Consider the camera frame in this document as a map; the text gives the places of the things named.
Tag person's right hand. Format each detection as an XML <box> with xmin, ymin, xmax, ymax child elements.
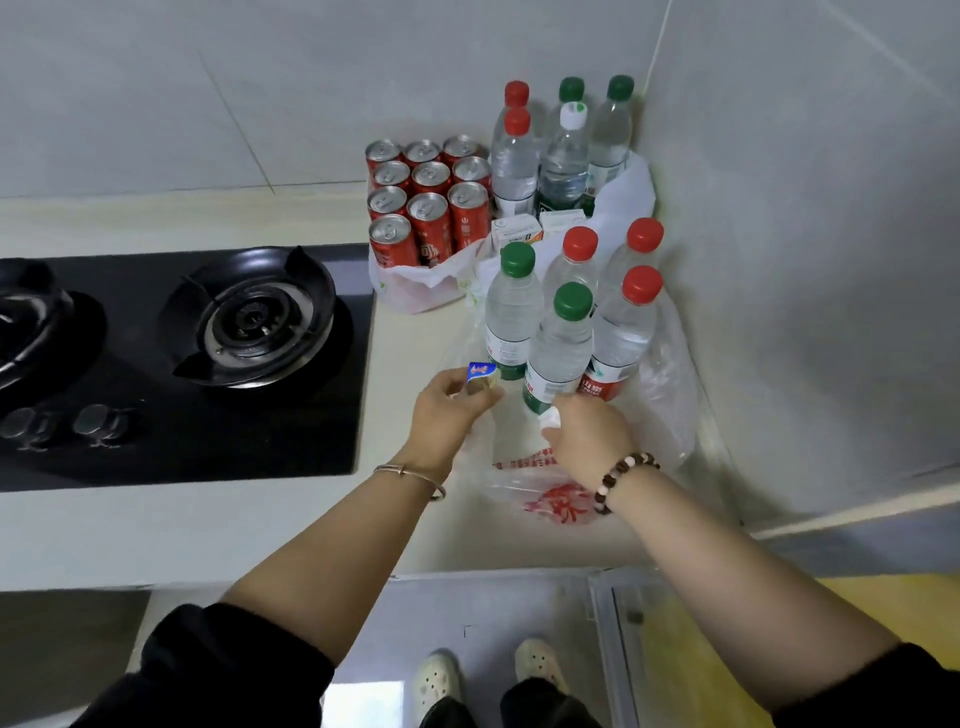
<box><xmin>541</xmin><ymin>393</ymin><xmax>640</xmax><ymax>494</ymax></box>

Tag person's left hand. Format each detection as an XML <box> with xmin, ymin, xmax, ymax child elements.
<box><xmin>389</xmin><ymin>367</ymin><xmax>505</xmax><ymax>487</ymax></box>

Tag group of red cans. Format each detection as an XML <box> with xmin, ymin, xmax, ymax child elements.
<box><xmin>365</xmin><ymin>134</ymin><xmax>494</xmax><ymax>269</ymax></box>

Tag white green cap bottle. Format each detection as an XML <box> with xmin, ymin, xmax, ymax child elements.
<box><xmin>536</xmin><ymin>101</ymin><xmax>592</xmax><ymax>215</ymax></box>

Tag person's right forearm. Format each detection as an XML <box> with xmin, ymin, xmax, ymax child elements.
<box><xmin>607</xmin><ymin>468</ymin><xmax>901</xmax><ymax>714</ymax></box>

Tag person's left forearm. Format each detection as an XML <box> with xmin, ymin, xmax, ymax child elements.
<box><xmin>221</xmin><ymin>468</ymin><xmax>451</xmax><ymax>669</ymax></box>

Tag person's black left sleeve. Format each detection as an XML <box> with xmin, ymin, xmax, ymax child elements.
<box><xmin>71</xmin><ymin>603</ymin><xmax>337</xmax><ymax>728</ymax></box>

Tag person's black sleeve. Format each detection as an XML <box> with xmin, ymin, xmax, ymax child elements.
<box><xmin>71</xmin><ymin>603</ymin><xmax>337</xmax><ymax>728</ymax></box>
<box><xmin>772</xmin><ymin>642</ymin><xmax>960</xmax><ymax>728</ymax></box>

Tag person's black right sleeve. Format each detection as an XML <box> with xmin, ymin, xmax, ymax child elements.
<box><xmin>772</xmin><ymin>642</ymin><xmax>960</xmax><ymax>728</ymax></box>

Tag silver bangle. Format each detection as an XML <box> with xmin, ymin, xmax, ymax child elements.
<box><xmin>373</xmin><ymin>463</ymin><xmax>448</xmax><ymax>502</ymax></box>

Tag clear red print plastic bag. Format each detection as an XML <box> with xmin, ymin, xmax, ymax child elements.
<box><xmin>449</xmin><ymin>292</ymin><xmax>700</xmax><ymax>526</ymax></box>

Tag white plastic bag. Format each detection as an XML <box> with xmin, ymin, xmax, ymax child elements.
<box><xmin>367</xmin><ymin>153</ymin><xmax>658</xmax><ymax>315</ymax></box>

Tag white framed glass door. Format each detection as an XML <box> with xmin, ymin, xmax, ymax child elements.
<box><xmin>588</xmin><ymin>566</ymin><xmax>960</xmax><ymax>728</ymax></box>

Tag white perforated clog shoe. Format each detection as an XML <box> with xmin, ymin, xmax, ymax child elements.
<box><xmin>513</xmin><ymin>637</ymin><xmax>569</xmax><ymax>695</ymax></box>
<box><xmin>413</xmin><ymin>652</ymin><xmax>463</xmax><ymax>725</ymax></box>

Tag black glass gas hob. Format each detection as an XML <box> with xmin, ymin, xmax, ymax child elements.
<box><xmin>0</xmin><ymin>243</ymin><xmax>376</xmax><ymax>494</ymax></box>

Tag yellow dotted curtain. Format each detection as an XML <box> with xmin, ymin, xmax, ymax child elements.
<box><xmin>637</xmin><ymin>573</ymin><xmax>960</xmax><ymax>728</ymax></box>

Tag black trousers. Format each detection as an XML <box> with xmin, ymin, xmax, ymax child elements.
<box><xmin>419</xmin><ymin>677</ymin><xmax>603</xmax><ymax>728</ymax></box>

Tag black stove knob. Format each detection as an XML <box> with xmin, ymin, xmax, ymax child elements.
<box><xmin>0</xmin><ymin>407</ymin><xmax>58</xmax><ymax>454</ymax></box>
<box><xmin>72</xmin><ymin>403</ymin><xmax>135</xmax><ymax>450</ymax></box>

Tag brown white beaded bracelet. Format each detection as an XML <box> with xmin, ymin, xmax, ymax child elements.
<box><xmin>593</xmin><ymin>452</ymin><xmax>661</xmax><ymax>517</ymax></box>

